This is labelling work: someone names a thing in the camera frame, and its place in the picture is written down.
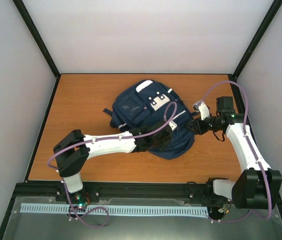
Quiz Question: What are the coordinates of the navy blue student backpack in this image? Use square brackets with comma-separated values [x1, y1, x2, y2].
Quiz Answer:
[103, 79, 195, 160]

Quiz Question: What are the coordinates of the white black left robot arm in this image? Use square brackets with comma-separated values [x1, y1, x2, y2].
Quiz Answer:
[52, 121, 177, 202]

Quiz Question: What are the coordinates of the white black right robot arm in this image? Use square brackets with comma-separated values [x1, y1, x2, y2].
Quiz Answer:
[186, 96, 282, 210]

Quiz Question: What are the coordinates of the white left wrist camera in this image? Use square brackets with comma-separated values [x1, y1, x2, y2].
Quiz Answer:
[168, 121, 177, 131]

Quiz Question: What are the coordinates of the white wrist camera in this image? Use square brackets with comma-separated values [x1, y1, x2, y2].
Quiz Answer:
[168, 121, 177, 131]
[193, 100, 210, 120]

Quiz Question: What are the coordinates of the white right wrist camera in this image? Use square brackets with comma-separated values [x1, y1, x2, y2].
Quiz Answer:
[193, 100, 210, 120]

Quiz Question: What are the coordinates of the black right frame post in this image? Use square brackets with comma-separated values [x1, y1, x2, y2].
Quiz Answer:
[232, 0, 282, 79]

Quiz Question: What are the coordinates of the black frame post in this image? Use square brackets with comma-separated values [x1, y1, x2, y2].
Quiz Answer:
[232, 0, 282, 79]
[12, 0, 61, 75]

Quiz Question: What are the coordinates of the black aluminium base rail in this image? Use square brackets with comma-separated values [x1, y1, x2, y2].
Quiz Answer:
[12, 181, 229, 207]

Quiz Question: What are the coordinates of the metal front base plate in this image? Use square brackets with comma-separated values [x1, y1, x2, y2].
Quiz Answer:
[0, 197, 282, 240]

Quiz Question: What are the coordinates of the light blue slotted cable duct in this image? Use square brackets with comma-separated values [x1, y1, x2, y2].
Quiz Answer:
[19, 203, 209, 218]

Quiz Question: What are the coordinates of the black left frame post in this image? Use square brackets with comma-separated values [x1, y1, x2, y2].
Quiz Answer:
[12, 0, 61, 75]

